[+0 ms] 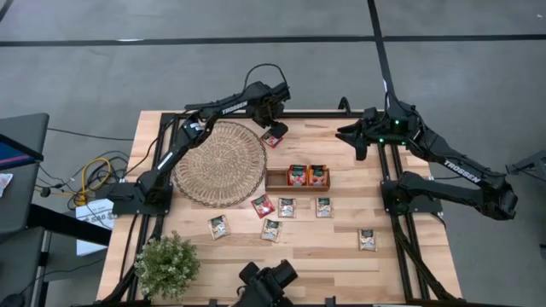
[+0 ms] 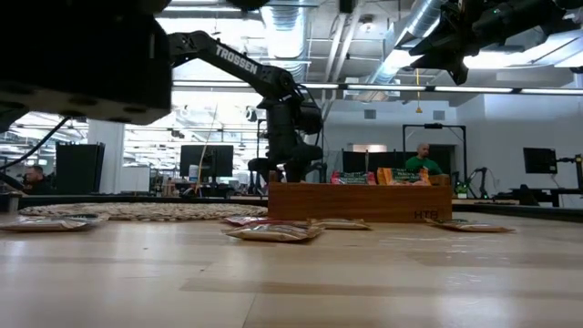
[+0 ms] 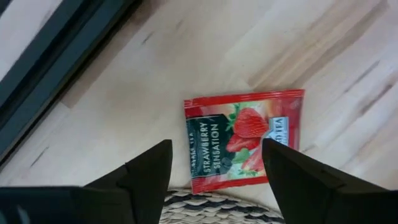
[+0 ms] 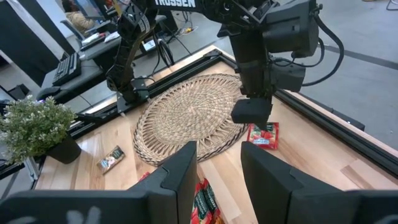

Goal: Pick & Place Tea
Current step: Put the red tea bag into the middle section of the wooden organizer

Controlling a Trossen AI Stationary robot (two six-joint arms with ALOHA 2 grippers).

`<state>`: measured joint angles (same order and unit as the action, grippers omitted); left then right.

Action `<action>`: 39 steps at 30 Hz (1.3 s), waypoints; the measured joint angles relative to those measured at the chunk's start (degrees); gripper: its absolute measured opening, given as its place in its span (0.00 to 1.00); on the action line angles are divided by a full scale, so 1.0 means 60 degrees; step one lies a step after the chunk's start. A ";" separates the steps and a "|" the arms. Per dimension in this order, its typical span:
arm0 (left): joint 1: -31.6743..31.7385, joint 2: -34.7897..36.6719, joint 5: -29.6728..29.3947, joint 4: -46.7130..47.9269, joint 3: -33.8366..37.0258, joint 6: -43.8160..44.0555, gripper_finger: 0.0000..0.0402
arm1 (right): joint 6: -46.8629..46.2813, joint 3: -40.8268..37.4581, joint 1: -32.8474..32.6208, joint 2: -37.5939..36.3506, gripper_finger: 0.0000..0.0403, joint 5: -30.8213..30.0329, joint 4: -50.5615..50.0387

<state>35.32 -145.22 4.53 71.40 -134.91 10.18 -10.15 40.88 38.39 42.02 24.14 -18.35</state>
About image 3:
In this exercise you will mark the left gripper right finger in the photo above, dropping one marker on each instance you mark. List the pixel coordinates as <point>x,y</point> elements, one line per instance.
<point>295,186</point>

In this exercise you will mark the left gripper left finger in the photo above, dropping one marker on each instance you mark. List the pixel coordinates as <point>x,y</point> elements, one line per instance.
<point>149,180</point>

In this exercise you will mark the red strawberry tea packet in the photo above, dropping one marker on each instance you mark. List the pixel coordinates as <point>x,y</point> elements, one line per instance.
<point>248,124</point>

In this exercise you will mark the round woven straw placemat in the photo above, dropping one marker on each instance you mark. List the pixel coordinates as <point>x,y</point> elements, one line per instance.
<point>217,208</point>

